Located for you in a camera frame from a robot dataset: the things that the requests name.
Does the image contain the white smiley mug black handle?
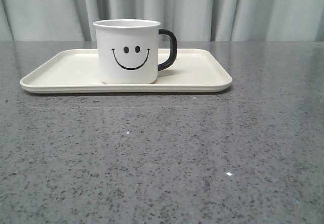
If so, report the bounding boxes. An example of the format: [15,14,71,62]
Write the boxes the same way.
[93,19,177,84]

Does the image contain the cream rectangular plastic tray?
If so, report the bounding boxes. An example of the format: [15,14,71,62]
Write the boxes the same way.
[20,49,232,94]

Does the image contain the grey-white pleated curtain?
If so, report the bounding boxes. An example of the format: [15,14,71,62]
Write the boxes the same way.
[1,0,323,41]

